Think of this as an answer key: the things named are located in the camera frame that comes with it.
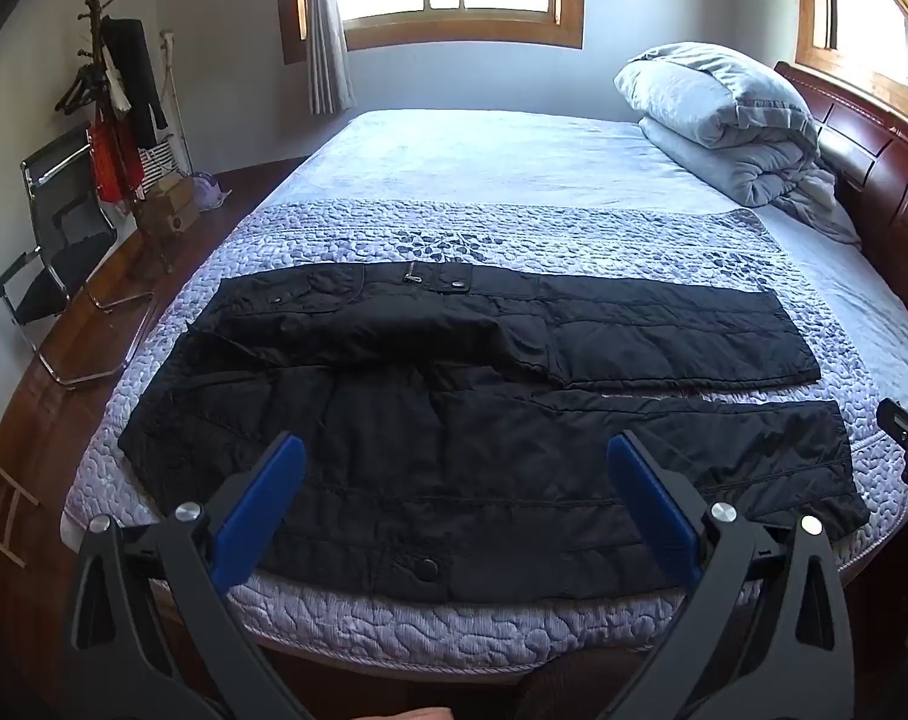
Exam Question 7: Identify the black chrome frame chair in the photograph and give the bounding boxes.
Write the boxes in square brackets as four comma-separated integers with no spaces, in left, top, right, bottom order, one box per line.
[0,124,159,387]

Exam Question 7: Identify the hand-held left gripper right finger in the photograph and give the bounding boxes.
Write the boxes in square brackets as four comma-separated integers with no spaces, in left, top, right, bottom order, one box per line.
[606,431,856,720]

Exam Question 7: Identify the red hanging bag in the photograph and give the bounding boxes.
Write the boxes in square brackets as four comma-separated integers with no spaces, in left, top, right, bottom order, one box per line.
[86,120,144,203]

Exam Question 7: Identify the cardboard box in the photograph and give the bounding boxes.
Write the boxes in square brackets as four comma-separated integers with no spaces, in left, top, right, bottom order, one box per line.
[135,176,200,237]

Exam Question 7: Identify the black pants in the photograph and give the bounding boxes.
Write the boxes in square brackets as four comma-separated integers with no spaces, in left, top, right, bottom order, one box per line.
[118,262,871,605]

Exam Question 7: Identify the grey curtain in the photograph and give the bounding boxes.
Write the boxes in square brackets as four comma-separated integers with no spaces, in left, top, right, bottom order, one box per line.
[296,0,357,115]

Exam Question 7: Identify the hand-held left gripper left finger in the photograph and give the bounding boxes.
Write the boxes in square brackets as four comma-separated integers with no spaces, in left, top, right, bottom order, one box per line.
[56,431,316,720]

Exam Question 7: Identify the red-brown wooden headboard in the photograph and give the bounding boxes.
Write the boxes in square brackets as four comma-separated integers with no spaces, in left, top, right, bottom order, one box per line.
[772,60,908,331]

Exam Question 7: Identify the purple plastic object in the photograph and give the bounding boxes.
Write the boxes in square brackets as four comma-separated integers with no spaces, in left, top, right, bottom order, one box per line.
[190,172,234,211]

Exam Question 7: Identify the light wooden frame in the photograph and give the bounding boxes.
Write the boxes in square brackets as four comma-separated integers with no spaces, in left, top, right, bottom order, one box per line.
[0,435,39,567]

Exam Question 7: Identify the lavender quilted blanket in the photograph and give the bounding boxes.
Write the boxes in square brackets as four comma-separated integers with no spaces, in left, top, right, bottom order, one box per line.
[62,199,908,676]

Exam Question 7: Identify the folded grey duvet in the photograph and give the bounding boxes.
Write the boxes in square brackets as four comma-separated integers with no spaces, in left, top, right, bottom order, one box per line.
[613,43,864,248]

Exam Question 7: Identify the bed with pale blue sheet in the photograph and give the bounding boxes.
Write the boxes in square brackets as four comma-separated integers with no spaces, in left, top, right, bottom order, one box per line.
[62,109,908,683]

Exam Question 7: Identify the black hanging garment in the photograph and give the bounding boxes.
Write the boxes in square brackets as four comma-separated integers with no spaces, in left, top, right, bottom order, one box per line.
[100,15,166,151]

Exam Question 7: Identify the black clothes hanger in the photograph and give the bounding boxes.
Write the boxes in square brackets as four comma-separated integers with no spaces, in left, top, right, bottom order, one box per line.
[55,64,125,117]

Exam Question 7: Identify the wooden coat rack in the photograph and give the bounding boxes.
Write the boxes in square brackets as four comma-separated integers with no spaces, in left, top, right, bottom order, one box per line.
[75,0,174,271]

